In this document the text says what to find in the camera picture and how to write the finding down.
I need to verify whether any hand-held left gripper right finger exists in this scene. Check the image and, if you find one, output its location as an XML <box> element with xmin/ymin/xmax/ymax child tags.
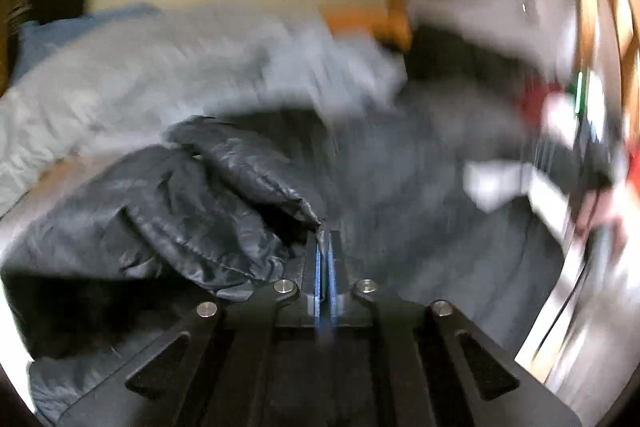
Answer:
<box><xmin>325</xmin><ymin>231</ymin><xmax>581</xmax><ymax>427</ymax></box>

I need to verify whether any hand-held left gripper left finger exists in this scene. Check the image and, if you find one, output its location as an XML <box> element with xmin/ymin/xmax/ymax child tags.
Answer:
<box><xmin>57</xmin><ymin>231</ymin><xmax>325</xmax><ymax>427</ymax></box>

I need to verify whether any black quilted down jacket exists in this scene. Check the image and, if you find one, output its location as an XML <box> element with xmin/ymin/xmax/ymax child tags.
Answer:
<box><xmin>0</xmin><ymin>109</ymin><xmax>566</xmax><ymax>425</ymax></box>

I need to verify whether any person's right hand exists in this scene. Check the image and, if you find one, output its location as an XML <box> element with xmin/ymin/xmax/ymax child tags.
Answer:
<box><xmin>575</xmin><ymin>187</ymin><xmax>630</xmax><ymax>250</ymax></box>

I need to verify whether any grey garment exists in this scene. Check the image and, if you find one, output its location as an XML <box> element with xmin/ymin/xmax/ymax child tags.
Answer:
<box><xmin>395</xmin><ymin>77</ymin><xmax>551</xmax><ymax>168</ymax></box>

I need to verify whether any black puffy coat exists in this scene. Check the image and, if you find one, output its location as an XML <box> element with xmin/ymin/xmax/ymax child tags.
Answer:
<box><xmin>407</xmin><ymin>24</ymin><xmax>541</xmax><ymax>82</ymax></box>

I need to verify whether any orange pillow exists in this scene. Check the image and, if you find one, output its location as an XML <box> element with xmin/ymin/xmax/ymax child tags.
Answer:
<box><xmin>320</xmin><ymin>4</ymin><xmax>411</xmax><ymax>45</ymax></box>

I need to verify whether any light blue duvet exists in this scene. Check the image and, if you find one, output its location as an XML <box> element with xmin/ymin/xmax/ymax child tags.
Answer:
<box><xmin>0</xmin><ymin>4</ymin><xmax>406</xmax><ymax>218</ymax></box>

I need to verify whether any blue pillow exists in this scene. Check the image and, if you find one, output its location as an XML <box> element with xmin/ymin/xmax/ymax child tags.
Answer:
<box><xmin>17</xmin><ymin>4</ymin><xmax>161</xmax><ymax>75</ymax></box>

